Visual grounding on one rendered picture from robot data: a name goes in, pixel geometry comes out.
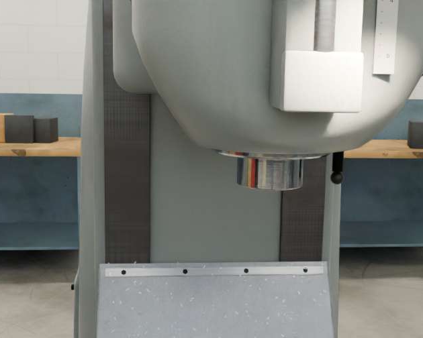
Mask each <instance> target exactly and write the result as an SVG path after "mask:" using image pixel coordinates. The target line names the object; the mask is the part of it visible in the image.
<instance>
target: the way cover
mask: <svg viewBox="0 0 423 338"><path fill-rule="evenodd" d="M292 263H293V264H292ZM321 264H322V265H321ZM204 265H205V267H204ZM143 266H144V268H143ZM287 266H288V267H287ZM298 266H301V267H300V268H298ZM305 266H306V267H305ZM203 267H204V268H203ZM221 267H222V269H220V268H221ZM304 268H306V269H307V270H306V269H304ZM218 270H219V271H218ZM110 272H111V273H110ZM109 273H110V274H111V275H109ZM246 273H248V274H246ZM240 275H241V276H240ZM293 276H295V277H293ZM301 276H303V277H304V278H302V277H301ZM244 277H245V278H244ZM265 279H267V281H266V280H265ZM113 280H114V281H113ZM243 280H246V281H245V282H243ZM310 280H311V282H308V281H310ZM134 281H136V282H134ZM230 281H232V282H233V283H232V282H230ZM302 281H303V282H302ZM141 282H142V283H141ZM273 282H274V283H273ZM134 283H135V284H136V285H135V284H134ZM140 283H141V285H140ZM166 283H167V284H166ZM275 283H276V284H275ZM250 285H252V286H250ZM128 288H129V290H127V291H126V289H128ZM259 288H260V290H259ZM146 289H148V290H149V291H150V292H148V291H147V290H146ZM318 289H320V290H321V292H320V291H319V290H318ZM227 290H229V292H228V291H227ZM323 290H325V291H326V292H324V291H323ZM298 291H299V292H300V294H299V292H298ZM138 292H141V294H138ZM171 293H172V294H171ZM320 294H322V295H320ZM153 295H154V296H153ZM277 296H278V298H276V299H275V297H277ZM171 297H172V299H171ZM306 297H307V298H306ZM157 298H158V301H157ZM191 298H194V299H192V301H189V300H191ZM313 298H314V299H315V300H316V301H314V300H313ZM283 299H284V300H285V301H284V302H283ZM113 301H114V303H113ZM120 301H121V302H122V303H121V304H120ZM181 304H182V306H183V307H182V306H181ZM246 304H247V305H246ZM315 304H316V305H315ZM319 304H321V306H320V305H319ZM212 305H214V307H213V306H212ZM285 305H286V306H285ZM132 307H133V309H132ZM235 311H236V312H237V313H238V314H236V313H235ZM246 311H247V312H246ZM291 311H292V312H293V313H291ZM138 313H140V314H141V315H139V314H138ZM213 313H214V315H213ZM278 313H279V316H278ZM307 313H308V314H307ZM284 314H285V315H284ZM286 315H288V316H286ZM296 315H299V316H296ZM225 316H226V318H225ZM114 317H116V320H115V319H114ZM268 317H269V319H268V320H267V318H268ZM290 318H292V319H290ZM296 318H297V320H295V319H296ZM283 321H284V322H283ZM146 322H147V323H146ZM267 322H268V325H267ZM175 323H176V324H175ZM310 323H311V324H312V325H311V324H310ZM172 324H173V326H172ZM140 325H141V327H139V328H138V326H140ZM158 327H159V328H160V330H158ZM193 328H194V329H196V330H194V329H193ZM179 329H180V330H179ZM207 329H208V331H207ZM113 330H114V331H113ZM318 330H319V331H318ZM111 331H113V332H111ZM135 331H136V333H135ZM145 332H147V334H148V335H147V334H145ZM293 332H294V333H293ZM137 334H139V336H137ZM281 334H282V335H284V337H283V336H281ZM287 334H288V335H289V336H287ZM130 335H131V336H130ZM133 335H136V336H133ZM295 335H297V336H295ZM128 336H130V337H128ZM173 337H174V338H219V337H220V338H255V337H256V338H335V330H334V315H333V306H332V291H331V283H330V268H329V262H216V263H178V264H177V263H155V264H98V276H97V316H96V336H95V338H173Z"/></svg>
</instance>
